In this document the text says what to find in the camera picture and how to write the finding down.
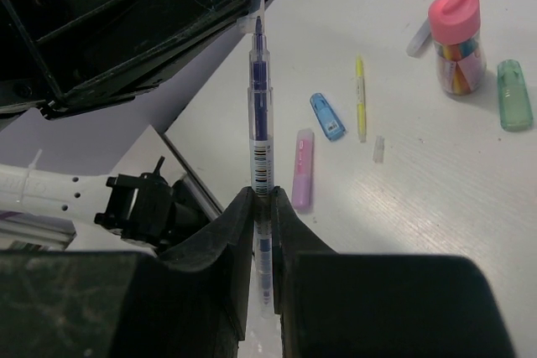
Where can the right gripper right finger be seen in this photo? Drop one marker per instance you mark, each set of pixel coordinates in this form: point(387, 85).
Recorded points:
point(335, 304)

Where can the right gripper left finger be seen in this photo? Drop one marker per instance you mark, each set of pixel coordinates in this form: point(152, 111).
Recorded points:
point(191, 301)

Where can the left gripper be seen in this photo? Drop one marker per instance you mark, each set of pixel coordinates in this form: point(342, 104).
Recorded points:
point(68, 57)

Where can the purple clear pen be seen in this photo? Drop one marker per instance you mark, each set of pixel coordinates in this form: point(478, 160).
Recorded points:
point(261, 142)

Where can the pink purple highlighter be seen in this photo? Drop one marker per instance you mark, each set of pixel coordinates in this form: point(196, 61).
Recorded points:
point(303, 172)

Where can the clear pen cap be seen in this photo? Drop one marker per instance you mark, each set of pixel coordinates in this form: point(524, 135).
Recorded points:
point(378, 151)

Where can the yellow highlighter pen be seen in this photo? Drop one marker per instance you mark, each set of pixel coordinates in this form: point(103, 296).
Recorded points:
point(361, 109)

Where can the green correction tape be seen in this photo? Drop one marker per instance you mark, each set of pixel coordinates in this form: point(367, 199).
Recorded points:
point(513, 99)

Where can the pink lid clip jar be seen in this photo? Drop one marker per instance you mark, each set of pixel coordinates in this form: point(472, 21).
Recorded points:
point(455, 30)

